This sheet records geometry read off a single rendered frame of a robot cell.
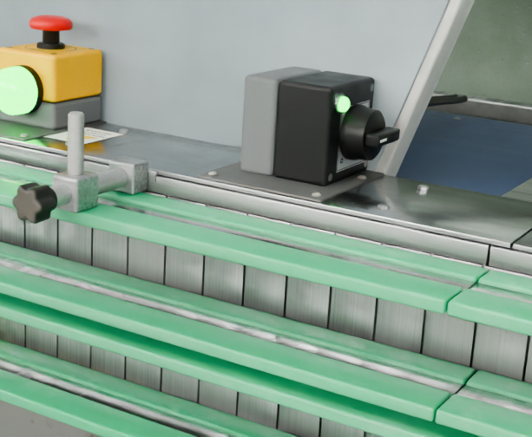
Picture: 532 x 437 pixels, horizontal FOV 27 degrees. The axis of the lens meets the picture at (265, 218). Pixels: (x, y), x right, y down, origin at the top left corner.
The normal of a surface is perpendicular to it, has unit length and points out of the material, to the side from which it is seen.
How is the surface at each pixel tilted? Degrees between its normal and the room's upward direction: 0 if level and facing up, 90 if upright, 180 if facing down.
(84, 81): 90
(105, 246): 0
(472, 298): 90
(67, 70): 90
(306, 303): 0
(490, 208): 90
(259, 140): 0
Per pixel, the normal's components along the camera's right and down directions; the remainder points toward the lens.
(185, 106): -0.51, 0.22
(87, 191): 0.86, 0.19
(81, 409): 0.06, -0.96
